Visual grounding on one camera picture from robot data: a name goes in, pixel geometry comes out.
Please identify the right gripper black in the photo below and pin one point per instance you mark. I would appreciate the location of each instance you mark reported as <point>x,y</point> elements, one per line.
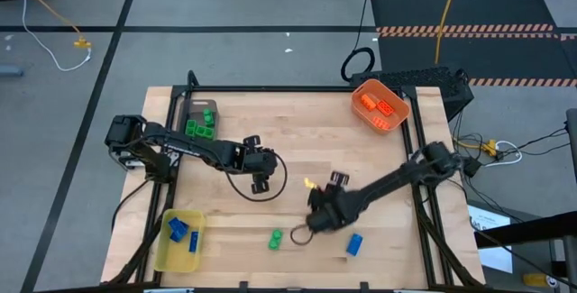
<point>333,207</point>

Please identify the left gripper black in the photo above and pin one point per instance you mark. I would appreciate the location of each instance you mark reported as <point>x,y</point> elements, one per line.
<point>257,162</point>

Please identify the orange eight-stud toy block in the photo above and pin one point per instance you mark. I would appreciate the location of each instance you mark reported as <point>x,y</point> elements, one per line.
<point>381,123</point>
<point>385,107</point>
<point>368,102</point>

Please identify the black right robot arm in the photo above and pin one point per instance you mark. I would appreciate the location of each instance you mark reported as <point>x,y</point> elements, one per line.
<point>396,178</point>

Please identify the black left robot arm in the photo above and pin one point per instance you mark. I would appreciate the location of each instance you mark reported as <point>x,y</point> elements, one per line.
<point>194,146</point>

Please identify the grey translucent plastic bin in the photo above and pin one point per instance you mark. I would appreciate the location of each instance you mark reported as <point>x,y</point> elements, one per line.
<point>198,106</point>

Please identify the orange plastic bin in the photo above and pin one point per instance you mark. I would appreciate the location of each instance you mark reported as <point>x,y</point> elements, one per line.
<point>376,86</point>

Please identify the yellow translucent plastic bin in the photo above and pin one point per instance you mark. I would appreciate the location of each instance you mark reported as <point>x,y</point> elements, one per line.
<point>176,261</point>

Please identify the white printed paper sheet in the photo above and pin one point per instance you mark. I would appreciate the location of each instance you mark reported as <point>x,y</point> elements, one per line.
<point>496,257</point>

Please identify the black metal stand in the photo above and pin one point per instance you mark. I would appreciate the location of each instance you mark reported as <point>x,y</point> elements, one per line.
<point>532,229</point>

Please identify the yellow round object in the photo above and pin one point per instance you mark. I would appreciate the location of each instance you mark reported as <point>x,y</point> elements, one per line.
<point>535,280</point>

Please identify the black hazard-striped floor mat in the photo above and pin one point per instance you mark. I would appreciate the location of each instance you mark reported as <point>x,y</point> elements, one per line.
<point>496,54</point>
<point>487,9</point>

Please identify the grey flat floor object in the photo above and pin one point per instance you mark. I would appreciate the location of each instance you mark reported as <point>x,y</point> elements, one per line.
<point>10,70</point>

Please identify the black aluminium table frame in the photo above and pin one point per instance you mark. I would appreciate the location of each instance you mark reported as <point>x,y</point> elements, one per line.
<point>270,88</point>

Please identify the grey vertical post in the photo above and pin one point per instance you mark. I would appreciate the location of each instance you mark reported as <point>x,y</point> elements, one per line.
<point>572,149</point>

